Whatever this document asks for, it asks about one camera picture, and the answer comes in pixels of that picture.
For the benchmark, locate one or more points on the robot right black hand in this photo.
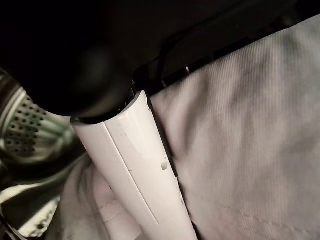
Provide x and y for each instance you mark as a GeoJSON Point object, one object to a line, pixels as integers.
{"type": "Point", "coordinates": [100, 50]}

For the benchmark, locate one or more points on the white cloth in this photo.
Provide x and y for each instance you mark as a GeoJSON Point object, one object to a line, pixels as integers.
{"type": "Point", "coordinates": [237, 137]}

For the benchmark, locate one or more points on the grey front-load washing machine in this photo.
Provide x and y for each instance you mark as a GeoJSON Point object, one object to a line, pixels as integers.
{"type": "Point", "coordinates": [25, 150]}

